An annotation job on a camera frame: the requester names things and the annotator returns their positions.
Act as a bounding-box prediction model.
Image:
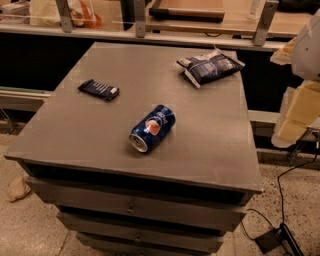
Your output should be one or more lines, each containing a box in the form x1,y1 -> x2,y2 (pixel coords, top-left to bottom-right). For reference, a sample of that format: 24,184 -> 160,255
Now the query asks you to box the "crumpled tan paper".
7,177 -> 31,202

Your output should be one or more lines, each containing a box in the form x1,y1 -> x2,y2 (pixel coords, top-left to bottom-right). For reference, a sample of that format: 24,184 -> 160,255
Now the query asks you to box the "blue rxbar blueberry bar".
78,79 -> 120,101

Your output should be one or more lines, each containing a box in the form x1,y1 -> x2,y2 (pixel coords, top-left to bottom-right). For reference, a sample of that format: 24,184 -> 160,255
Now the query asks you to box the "blue pepsi can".
129,105 -> 176,153

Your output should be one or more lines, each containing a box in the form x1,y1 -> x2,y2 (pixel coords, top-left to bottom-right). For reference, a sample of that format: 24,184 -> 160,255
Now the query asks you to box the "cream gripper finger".
270,38 -> 296,65
271,80 -> 320,148

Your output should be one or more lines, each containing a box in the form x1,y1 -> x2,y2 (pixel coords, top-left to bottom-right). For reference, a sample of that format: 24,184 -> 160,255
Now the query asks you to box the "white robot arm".
271,10 -> 320,148

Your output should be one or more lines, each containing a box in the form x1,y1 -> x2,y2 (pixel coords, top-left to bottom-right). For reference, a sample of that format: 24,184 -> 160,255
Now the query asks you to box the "dark blue chip bag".
176,49 -> 245,88

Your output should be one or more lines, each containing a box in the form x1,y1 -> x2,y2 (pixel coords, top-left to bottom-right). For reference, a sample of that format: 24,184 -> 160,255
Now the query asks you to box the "grey metal shelf rail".
0,0 -> 320,54

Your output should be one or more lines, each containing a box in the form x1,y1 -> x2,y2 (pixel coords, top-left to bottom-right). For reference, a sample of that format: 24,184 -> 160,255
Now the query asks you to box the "orange plastic bag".
68,0 -> 102,29

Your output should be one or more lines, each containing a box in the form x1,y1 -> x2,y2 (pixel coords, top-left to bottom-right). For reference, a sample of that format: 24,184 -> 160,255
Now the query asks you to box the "wooden tray with black frame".
149,0 -> 225,23

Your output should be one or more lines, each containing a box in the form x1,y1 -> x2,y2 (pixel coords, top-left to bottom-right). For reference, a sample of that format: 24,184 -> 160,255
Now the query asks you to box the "grey drawer cabinet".
6,43 -> 262,256

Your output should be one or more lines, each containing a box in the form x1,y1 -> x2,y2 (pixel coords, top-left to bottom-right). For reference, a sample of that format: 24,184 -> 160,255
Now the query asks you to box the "black floor power box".
254,223 -> 304,256

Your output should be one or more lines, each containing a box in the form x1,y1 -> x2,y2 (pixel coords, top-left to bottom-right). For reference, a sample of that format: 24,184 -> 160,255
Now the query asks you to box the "black power cable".
240,139 -> 320,241

